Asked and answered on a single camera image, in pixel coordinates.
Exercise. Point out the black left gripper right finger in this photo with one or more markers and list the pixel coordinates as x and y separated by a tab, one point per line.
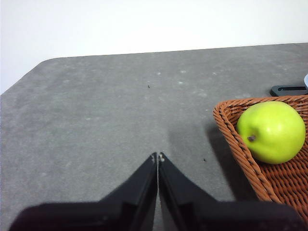
228	216

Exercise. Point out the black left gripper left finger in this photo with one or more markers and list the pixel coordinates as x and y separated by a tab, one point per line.
96	216

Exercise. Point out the blue round plate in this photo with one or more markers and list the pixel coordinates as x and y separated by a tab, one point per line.
306	81

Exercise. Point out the brown wicker basket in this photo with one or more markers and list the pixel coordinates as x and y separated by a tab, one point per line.
284	183

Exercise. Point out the green apple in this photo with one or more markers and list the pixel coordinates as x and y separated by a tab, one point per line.
276	132

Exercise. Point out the dark rectangular tray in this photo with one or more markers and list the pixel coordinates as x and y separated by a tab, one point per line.
275	91

